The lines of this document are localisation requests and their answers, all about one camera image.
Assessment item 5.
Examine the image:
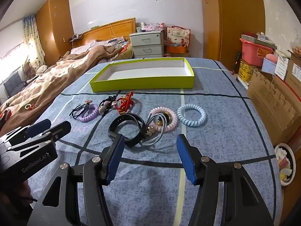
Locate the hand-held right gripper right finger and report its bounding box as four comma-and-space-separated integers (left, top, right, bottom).
176, 134, 275, 226

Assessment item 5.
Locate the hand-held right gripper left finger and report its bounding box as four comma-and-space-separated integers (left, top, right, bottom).
27, 134, 126, 226

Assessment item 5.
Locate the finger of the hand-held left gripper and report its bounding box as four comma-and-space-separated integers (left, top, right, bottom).
0, 120, 51, 147
7, 121, 71, 154

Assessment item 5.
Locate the purple spiral hair tie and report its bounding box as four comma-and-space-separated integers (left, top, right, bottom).
79, 104, 100, 123

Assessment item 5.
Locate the black hair tie teal bead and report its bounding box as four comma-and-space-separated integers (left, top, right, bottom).
69, 100, 94, 120

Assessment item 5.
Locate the light blue spiral hair tie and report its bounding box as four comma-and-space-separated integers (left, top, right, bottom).
177, 104, 207, 128

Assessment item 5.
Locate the black wristband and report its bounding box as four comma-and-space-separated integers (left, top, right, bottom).
108, 113, 147, 147

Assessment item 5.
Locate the grey bear charm hair tie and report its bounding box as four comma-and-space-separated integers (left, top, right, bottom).
99, 95, 117, 116

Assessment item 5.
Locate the grey cord hair tie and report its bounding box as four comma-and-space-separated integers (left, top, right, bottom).
141, 113, 170, 146

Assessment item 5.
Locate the white tray yellow rim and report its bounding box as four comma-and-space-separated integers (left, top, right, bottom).
89, 58, 195, 93

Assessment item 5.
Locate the brown blanket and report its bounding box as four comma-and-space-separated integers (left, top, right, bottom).
0, 44, 132, 132

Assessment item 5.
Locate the grey cushion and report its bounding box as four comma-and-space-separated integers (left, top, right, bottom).
3, 72, 24, 97

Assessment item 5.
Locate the bed with brown blanket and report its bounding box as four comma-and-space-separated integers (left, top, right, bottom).
71, 40, 104, 54

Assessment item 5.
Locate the patterned curtain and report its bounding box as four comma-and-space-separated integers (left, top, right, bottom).
22, 14, 46, 69

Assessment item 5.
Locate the white trash bin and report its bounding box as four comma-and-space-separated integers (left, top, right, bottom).
274, 143, 296, 186

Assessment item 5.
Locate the small wooden wardrobe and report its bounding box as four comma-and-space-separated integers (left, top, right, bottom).
35, 0, 74, 66

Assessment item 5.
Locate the open flat cardboard box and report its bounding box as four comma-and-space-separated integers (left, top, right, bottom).
247, 69, 301, 146

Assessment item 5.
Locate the yellow patterned tin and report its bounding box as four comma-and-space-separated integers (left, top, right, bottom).
236, 59, 261, 83

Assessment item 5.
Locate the red and black stick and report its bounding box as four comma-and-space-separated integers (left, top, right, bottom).
232, 52, 241, 74

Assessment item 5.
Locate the orange box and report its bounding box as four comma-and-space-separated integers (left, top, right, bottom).
166, 46, 189, 54

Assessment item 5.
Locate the wooden headboard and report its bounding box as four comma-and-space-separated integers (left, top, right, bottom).
81, 18, 136, 44

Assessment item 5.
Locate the grey three-drawer nightstand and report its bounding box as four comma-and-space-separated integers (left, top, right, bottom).
129, 29, 164, 59

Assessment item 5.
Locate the red and white gift bag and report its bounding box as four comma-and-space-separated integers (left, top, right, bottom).
166, 26, 191, 47

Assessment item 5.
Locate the light blue container pink lid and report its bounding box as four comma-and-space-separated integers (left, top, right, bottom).
261, 54, 279, 74

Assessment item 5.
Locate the pink plastic bucket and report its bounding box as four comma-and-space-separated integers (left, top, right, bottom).
240, 38, 274, 67

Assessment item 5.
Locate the pink floral box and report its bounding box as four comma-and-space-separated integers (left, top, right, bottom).
143, 22, 163, 32

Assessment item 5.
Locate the labelled cardboard box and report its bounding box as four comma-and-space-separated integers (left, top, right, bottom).
275, 52, 301, 87

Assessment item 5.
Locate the striped flat box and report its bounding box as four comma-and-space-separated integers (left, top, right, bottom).
241, 34, 275, 50

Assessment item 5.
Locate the large wooden wardrobe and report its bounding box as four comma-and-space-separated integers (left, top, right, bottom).
200, 0, 266, 70

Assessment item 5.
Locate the pink spiral hair tie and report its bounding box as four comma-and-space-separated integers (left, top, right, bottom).
149, 107, 178, 133

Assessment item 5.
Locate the red knotted bracelet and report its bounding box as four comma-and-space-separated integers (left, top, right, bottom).
114, 91, 137, 116

